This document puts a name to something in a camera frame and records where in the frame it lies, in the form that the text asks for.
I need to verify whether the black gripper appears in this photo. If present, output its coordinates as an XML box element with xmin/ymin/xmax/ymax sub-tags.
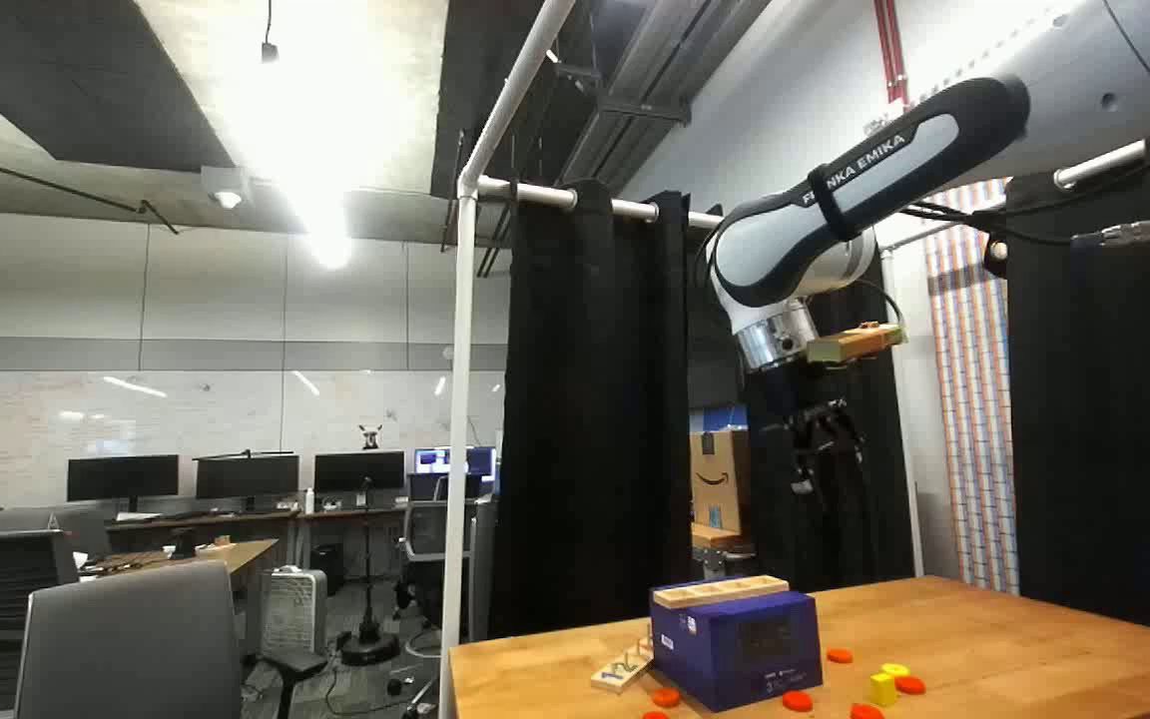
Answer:
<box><xmin>765</xmin><ymin>394</ymin><xmax>871</xmax><ymax>500</ymax></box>

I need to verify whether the brown cardboard shipping box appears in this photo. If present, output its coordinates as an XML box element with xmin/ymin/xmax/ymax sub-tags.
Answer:
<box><xmin>685</xmin><ymin>409</ymin><xmax>755</xmax><ymax>538</ymax></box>

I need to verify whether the wooden board with slots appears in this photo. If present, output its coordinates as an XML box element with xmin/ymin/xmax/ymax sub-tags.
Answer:
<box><xmin>652</xmin><ymin>571</ymin><xmax>795</xmax><ymax>614</ymax></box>

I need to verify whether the blue cardboard box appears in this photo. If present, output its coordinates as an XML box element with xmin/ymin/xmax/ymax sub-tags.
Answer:
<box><xmin>646</xmin><ymin>587</ymin><xmax>826</xmax><ymax>716</ymax></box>

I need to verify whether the white domino shaped piece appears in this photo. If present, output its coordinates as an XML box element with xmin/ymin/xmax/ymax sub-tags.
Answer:
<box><xmin>589</xmin><ymin>634</ymin><xmax>659</xmax><ymax>693</ymax></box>

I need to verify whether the lit blue screen monitor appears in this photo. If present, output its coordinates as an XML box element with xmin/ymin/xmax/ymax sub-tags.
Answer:
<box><xmin>407</xmin><ymin>443</ymin><xmax>505</xmax><ymax>502</ymax></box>

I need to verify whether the silver curtain rod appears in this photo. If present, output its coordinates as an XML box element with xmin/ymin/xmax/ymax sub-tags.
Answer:
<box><xmin>472</xmin><ymin>170</ymin><xmax>726</xmax><ymax>231</ymax></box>

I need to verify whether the red ceiling pipe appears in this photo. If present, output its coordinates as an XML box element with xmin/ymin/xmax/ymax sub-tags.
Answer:
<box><xmin>871</xmin><ymin>0</ymin><xmax>914</xmax><ymax>110</ymax></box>

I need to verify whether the black computer monitor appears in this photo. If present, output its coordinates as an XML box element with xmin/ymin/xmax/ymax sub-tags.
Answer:
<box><xmin>312</xmin><ymin>448</ymin><xmax>413</xmax><ymax>500</ymax></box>
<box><xmin>63</xmin><ymin>452</ymin><xmax>184</xmax><ymax>506</ymax></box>
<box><xmin>192</xmin><ymin>452</ymin><xmax>305</xmax><ymax>506</ymax></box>

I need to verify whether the white waste bin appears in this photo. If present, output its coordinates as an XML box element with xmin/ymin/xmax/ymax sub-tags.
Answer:
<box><xmin>259</xmin><ymin>560</ymin><xmax>336</xmax><ymax>662</ymax></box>

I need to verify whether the light wooden desk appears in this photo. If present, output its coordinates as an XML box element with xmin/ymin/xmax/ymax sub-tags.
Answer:
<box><xmin>77</xmin><ymin>536</ymin><xmax>285</xmax><ymax>587</ymax></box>

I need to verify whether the hanging ceiling sensor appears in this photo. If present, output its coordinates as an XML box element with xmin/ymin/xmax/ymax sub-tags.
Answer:
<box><xmin>256</xmin><ymin>0</ymin><xmax>285</xmax><ymax>69</ymax></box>

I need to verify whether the grey office chair back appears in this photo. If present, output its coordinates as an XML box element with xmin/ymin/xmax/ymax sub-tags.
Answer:
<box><xmin>9</xmin><ymin>556</ymin><xmax>247</xmax><ymax>719</ymax></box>

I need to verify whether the striped wall panel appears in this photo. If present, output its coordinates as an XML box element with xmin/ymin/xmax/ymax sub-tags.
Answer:
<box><xmin>922</xmin><ymin>174</ymin><xmax>1023</xmax><ymax>599</ymax></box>

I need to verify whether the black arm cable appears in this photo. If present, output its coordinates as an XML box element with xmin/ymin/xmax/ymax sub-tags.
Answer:
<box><xmin>896</xmin><ymin>116</ymin><xmax>1150</xmax><ymax>258</ymax></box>

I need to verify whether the white frame pole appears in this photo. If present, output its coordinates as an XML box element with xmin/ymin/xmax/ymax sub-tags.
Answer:
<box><xmin>437</xmin><ymin>0</ymin><xmax>582</xmax><ymax>719</ymax></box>

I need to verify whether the white wall board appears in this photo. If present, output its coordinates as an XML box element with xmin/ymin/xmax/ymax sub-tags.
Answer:
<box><xmin>0</xmin><ymin>369</ymin><xmax>453</xmax><ymax>510</ymax></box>

